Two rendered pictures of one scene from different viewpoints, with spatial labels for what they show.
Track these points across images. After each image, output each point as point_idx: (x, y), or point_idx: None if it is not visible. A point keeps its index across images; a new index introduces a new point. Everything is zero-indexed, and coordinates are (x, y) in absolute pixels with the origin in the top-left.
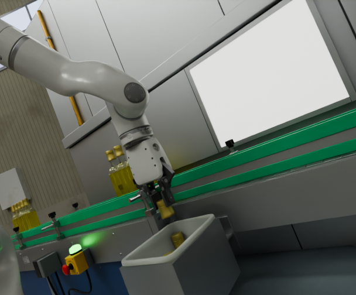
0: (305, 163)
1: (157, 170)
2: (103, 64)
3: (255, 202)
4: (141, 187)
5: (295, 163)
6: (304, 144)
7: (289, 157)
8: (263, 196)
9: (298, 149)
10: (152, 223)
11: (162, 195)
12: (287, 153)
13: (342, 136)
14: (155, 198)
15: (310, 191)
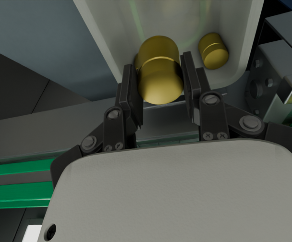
0: (37, 161)
1: (57, 195)
2: None
3: (98, 124)
4: (266, 135)
5: (43, 163)
6: (24, 183)
7: (44, 171)
8: (86, 130)
9: (31, 178)
10: (288, 62)
11: (124, 90)
12: (42, 177)
13: None
14: (185, 89)
15: (45, 132)
